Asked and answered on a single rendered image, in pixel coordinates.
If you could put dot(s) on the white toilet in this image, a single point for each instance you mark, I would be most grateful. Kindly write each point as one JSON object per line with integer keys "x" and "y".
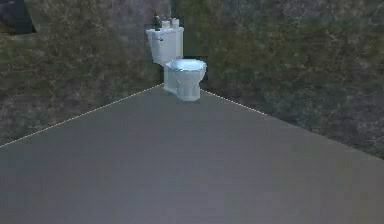
{"x": 173, "y": 46}

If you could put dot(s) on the dark green bottle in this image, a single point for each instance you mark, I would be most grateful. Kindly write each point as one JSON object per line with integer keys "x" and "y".
{"x": 156, "y": 22}

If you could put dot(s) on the white paper roll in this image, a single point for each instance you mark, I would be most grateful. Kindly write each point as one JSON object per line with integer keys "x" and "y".
{"x": 165, "y": 24}
{"x": 175, "y": 22}

